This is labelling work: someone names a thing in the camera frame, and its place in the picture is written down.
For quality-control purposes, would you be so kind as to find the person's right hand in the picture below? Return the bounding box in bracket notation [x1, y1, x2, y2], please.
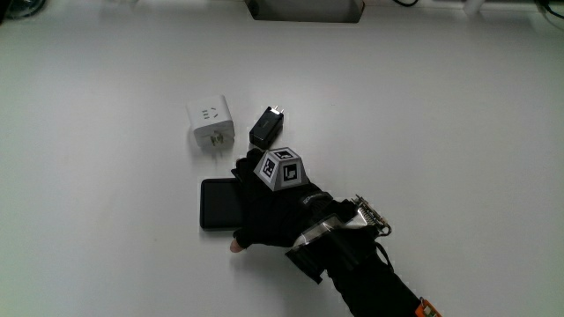
[229, 146, 349, 254]

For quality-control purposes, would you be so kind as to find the black battery pack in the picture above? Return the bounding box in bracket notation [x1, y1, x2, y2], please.
[199, 177, 246, 232]

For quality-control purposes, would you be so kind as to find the white cube plug adapter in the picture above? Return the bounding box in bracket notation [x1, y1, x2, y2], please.
[185, 93, 236, 149]

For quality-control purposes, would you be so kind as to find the grey box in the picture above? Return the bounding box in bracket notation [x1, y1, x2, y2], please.
[244, 0, 367, 25]

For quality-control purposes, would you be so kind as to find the black wall charger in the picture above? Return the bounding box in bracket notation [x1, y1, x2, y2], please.
[249, 105, 286, 151]

